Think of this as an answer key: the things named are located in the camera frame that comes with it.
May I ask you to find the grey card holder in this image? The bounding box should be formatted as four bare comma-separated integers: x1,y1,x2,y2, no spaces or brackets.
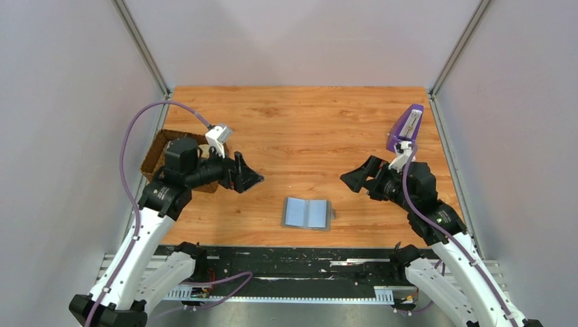
281,197,337,231

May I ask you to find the white slotted cable duct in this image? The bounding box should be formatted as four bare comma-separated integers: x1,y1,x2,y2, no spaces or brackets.
163,285,395,305

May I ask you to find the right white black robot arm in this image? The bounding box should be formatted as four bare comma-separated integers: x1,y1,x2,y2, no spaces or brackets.
340,156,541,326

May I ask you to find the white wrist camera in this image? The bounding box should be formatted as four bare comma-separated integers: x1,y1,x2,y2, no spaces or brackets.
204,124,233,158
389,140,415,173

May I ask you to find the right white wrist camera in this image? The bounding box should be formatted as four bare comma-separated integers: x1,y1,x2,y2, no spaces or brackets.
389,140,415,173

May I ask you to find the purple metronome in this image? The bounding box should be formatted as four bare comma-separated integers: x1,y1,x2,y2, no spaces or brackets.
386,104,424,153

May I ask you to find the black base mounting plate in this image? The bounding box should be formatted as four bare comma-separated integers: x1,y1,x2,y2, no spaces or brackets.
188,246,416,298

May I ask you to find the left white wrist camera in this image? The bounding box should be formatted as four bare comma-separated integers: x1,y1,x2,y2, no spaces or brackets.
204,124,233,158

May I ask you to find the brown woven divided basket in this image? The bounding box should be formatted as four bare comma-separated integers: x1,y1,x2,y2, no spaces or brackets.
140,129,225,195

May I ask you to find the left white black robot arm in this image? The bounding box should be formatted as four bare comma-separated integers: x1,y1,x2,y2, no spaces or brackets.
69,137,264,326

